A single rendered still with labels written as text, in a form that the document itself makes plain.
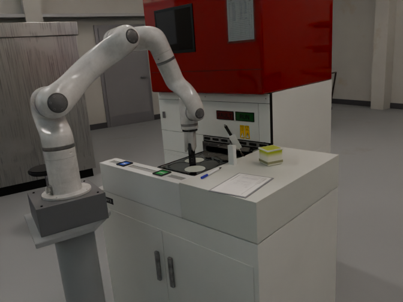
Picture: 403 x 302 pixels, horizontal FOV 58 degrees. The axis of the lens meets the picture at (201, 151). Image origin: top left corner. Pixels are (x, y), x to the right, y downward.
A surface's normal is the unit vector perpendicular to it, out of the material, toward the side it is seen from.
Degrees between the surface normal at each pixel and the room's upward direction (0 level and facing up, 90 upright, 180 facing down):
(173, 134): 90
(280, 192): 90
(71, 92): 78
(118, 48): 111
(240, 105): 90
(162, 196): 90
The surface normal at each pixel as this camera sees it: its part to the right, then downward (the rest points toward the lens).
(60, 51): 0.51, 0.18
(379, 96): -0.84, 0.19
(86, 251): 0.68, 0.14
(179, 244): -0.68, 0.23
